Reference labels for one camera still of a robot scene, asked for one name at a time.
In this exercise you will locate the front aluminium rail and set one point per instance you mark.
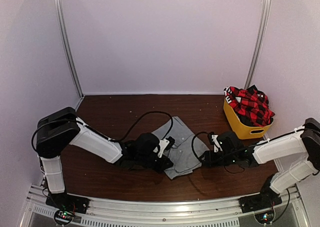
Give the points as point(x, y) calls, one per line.
point(221, 212)

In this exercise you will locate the grey long sleeve shirt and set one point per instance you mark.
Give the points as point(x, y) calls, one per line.
point(181, 153)

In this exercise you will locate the left aluminium frame post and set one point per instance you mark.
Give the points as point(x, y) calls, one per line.
point(67, 47)

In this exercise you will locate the left circuit board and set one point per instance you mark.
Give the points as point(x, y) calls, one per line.
point(62, 217)

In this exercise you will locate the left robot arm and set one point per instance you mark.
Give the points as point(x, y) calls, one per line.
point(65, 128)

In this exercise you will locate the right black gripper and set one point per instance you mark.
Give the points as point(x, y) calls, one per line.
point(210, 162)

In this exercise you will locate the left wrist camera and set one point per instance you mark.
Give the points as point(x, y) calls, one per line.
point(164, 145)

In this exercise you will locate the right circuit board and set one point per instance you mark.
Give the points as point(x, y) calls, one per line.
point(265, 218)

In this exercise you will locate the yellow plastic bin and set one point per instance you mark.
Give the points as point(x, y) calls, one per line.
point(242, 131)

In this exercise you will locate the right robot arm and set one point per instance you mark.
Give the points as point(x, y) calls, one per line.
point(304, 140)

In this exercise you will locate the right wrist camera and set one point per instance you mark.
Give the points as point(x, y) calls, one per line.
point(213, 139)

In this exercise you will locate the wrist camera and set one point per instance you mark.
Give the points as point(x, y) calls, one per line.
point(213, 139)
point(164, 145)

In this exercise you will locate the right aluminium frame post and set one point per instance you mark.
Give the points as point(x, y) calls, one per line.
point(264, 19)

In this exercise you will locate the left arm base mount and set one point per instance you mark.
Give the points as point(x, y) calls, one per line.
point(68, 202)

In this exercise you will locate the red black plaid shirt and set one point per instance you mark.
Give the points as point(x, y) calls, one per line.
point(250, 105)

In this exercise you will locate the circuit board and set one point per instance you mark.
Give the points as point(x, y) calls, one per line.
point(62, 217)
point(265, 218)

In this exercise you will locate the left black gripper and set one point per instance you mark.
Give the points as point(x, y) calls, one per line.
point(163, 166)

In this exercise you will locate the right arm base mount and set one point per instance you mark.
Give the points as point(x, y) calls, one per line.
point(257, 202)

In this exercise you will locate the aluminium frame post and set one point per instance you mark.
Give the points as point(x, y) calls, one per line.
point(264, 19)
point(67, 47)

